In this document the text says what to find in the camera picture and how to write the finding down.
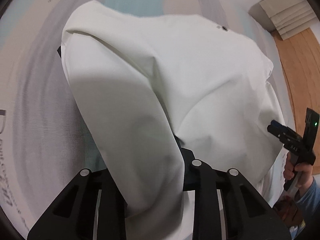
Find white and black hooded jacket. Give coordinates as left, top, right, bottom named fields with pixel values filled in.
left=61, top=1, right=285, bottom=239

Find blue sleeve forearm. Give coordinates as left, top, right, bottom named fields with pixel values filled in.
left=295, top=176, right=319, bottom=239

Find person's right hand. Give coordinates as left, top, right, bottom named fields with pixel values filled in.
left=283, top=152, right=313, bottom=197

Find colourful bags on floor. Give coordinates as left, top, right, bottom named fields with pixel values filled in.
left=272, top=196, right=305, bottom=229

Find wooden headboard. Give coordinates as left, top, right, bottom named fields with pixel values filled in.
left=272, top=28, right=319, bottom=134

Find right beige curtain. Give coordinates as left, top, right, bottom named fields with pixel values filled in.
left=249, top=0, right=319, bottom=40

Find striped bed sheet mattress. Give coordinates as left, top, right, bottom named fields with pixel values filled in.
left=1, top=0, right=295, bottom=239

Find black tracking camera box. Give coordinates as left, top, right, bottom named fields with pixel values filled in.
left=302, top=108, right=319, bottom=156

